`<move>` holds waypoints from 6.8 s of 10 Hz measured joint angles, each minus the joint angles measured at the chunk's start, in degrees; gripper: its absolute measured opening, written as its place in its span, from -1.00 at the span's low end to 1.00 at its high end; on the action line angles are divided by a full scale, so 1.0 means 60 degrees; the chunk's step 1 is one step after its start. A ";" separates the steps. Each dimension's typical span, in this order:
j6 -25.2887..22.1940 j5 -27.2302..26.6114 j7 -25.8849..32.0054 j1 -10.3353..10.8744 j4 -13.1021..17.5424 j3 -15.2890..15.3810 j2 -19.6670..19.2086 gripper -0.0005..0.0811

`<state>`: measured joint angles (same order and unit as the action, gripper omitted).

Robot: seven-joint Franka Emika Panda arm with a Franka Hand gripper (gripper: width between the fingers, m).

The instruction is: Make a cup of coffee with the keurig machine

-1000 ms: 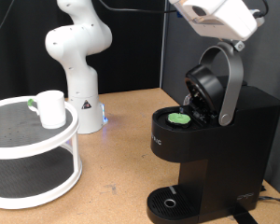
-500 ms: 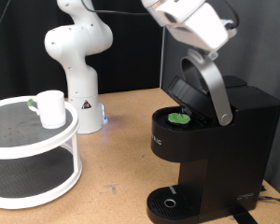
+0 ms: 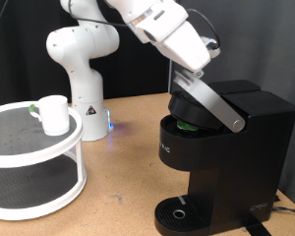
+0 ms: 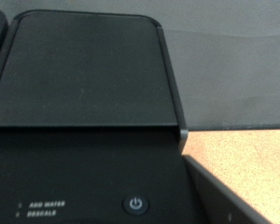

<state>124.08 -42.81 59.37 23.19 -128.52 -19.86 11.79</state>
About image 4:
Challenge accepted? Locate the black Keurig coffee machine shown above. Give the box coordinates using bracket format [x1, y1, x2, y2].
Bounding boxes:
[0, 7, 273, 224]

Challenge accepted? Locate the gray partition panel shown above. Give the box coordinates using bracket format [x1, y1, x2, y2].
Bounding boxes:
[0, 0, 280, 132]

